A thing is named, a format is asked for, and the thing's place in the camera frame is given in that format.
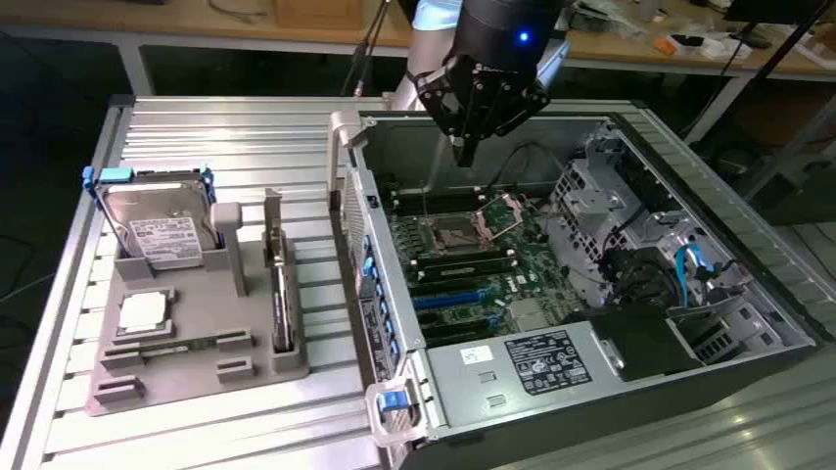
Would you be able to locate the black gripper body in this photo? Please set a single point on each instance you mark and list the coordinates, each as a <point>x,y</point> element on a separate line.
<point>497,29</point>

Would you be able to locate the graphics card with metal bracket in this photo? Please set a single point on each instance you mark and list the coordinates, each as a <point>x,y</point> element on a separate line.
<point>281,274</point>

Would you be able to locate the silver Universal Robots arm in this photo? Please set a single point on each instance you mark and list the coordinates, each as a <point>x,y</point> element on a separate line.
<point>429,54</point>

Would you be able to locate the metal socket cover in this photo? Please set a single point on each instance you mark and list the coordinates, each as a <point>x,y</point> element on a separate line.
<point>499,215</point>

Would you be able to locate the orange small box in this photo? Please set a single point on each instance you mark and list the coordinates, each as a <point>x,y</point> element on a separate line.
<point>665,45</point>

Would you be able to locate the metal disk bay cage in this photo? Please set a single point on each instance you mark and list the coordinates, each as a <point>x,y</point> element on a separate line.
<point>601,215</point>

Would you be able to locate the CPU socket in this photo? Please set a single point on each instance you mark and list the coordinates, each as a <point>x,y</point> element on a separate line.
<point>458,235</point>

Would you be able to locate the white plastic tray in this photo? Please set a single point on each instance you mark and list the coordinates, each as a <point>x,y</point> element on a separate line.
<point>709,46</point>

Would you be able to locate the black monitor stand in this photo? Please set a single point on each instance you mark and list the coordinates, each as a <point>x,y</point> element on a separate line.
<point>751,29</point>

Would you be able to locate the silver chipset heat sink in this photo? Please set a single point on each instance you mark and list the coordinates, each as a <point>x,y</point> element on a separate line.
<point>529,314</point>

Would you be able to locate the black tripod pole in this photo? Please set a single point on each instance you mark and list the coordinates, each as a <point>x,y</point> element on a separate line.
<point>778,54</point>

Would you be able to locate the wooden workbench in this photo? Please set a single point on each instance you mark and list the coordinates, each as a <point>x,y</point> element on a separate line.
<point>197,19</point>

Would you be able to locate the hard disk in blue carrier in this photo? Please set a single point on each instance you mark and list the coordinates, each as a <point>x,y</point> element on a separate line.
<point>157,225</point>

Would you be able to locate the black plastic air shroud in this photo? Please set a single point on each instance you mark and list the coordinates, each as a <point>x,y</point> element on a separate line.
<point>641,343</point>

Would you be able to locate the grey power supply unit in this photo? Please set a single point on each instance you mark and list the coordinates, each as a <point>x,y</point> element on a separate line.
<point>483,377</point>

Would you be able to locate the grey parts rack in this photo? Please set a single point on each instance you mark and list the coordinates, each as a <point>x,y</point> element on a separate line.
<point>210,303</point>

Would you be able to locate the silver CPU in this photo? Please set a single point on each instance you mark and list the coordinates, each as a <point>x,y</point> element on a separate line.
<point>145,311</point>

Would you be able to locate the open black PC case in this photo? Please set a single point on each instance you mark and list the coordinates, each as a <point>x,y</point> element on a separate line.
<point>654,401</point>

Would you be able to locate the green RAM stick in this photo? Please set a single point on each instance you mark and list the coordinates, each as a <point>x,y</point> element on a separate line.
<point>177,346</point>

